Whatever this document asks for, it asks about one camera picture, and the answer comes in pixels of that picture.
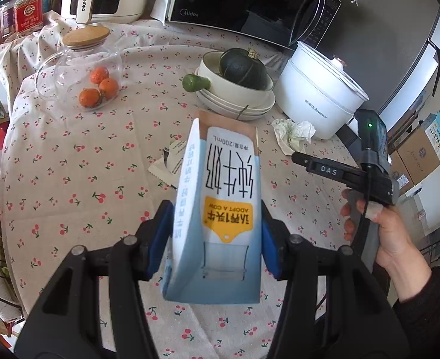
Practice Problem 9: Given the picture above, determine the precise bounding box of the light blue printed box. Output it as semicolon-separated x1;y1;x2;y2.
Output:
421;110;440;156

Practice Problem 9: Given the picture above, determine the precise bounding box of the person's right hand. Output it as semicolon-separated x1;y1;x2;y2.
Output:
340;199;432;302

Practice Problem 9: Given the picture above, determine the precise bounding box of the white bowl with green handle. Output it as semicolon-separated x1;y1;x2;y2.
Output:
182;51;275;108

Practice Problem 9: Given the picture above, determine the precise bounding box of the white electric cooking pot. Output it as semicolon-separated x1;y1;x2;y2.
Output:
273;42;369;140

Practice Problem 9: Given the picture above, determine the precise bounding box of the upper cardboard box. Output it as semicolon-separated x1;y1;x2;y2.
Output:
397;127;440;185

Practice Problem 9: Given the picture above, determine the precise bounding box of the cardboard box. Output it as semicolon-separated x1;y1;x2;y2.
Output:
397;127;440;185
390;151;415;195

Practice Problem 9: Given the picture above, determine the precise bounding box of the orange tangerine three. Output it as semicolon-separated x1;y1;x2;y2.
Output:
89;66;109;85

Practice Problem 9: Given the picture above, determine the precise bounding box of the stack of white plates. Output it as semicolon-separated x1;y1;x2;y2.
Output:
194;68;277;122

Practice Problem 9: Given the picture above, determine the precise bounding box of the white paper wrapper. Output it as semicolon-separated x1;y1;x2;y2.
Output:
148;140;187;188

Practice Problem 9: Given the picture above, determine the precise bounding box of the grey refrigerator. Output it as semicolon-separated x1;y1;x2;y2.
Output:
317;0;440;129

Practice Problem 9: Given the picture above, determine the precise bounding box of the crumpled white tissue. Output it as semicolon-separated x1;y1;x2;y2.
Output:
272;119;316;156

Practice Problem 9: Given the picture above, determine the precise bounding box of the lower cardboard box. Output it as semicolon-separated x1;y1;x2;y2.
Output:
390;151;415;195

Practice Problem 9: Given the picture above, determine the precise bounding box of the light blue milk carton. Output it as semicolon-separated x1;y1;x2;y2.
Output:
162;110;261;305

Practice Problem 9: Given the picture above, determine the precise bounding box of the black microwave oven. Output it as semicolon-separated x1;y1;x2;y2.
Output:
166;0;341;49

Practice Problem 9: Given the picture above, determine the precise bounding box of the dark green pumpkin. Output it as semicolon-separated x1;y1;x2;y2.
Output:
219;48;271;90

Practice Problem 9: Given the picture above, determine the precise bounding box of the red label spice jar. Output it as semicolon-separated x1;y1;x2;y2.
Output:
13;0;44;37

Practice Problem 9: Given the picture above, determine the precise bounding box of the glass jar with cork lid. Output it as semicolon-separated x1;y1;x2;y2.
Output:
35;24;123;111

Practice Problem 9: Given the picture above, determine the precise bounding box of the orange tangerine one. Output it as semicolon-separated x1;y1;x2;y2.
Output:
78;88;100;108

